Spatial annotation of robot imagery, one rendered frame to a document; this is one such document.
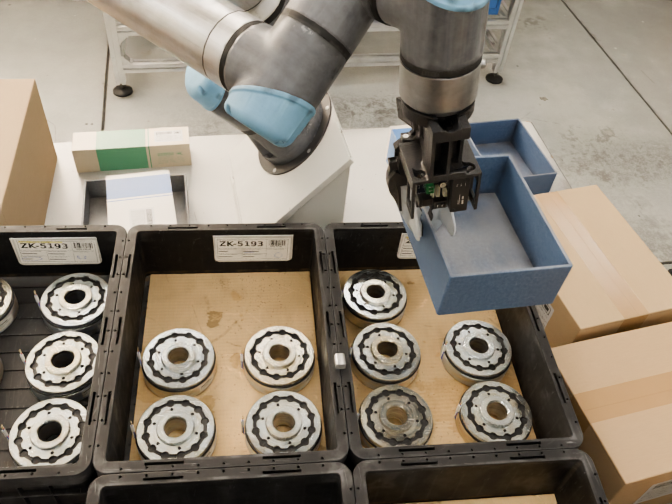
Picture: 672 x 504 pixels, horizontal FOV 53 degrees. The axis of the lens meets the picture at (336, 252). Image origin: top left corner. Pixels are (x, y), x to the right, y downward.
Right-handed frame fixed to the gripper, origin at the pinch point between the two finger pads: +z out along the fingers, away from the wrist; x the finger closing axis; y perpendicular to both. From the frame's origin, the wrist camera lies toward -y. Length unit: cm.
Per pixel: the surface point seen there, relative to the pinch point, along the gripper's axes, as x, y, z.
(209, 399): -31.0, 4.5, 24.9
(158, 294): -38.3, -15.2, 23.9
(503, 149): 37, -63, 47
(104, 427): -41.5, 12.8, 13.3
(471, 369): 7.0, 5.5, 27.0
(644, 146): 138, -146, 133
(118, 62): -74, -191, 88
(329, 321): -12.6, -0.1, 17.4
